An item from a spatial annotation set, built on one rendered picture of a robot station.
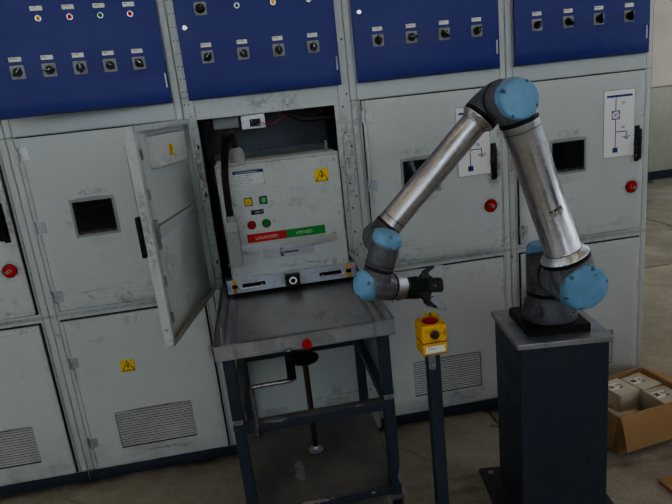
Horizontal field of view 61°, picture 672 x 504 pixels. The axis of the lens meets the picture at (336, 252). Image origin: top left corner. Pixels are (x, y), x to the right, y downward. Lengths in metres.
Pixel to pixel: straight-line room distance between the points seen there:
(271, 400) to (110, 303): 0.86
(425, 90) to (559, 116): 0.63
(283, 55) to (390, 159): 0.63
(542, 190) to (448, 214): 0.93
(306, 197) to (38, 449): 1.67
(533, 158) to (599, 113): 1.19
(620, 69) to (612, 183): 0.51
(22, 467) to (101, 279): 0.97
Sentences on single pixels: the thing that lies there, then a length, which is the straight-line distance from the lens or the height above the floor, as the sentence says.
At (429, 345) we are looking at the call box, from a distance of 1.80.
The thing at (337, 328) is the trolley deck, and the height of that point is 0.84.
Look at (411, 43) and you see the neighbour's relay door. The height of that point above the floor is 1.78.
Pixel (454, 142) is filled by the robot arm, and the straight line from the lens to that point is 1.84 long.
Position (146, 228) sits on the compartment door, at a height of 1.26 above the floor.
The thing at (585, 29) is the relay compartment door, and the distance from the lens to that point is 2.88.
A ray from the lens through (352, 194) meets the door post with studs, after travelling 2.55.
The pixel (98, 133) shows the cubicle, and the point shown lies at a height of 1.56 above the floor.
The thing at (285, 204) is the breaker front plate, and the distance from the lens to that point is 2.32.
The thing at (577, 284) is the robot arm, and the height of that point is 0.98.
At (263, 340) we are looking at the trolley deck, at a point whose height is 0.84.
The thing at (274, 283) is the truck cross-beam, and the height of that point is 0.89.
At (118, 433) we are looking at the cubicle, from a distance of 2.92.
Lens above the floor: 1.59
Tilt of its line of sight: 15 degrees down
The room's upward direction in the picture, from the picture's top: 6 degrees counter-clockwise
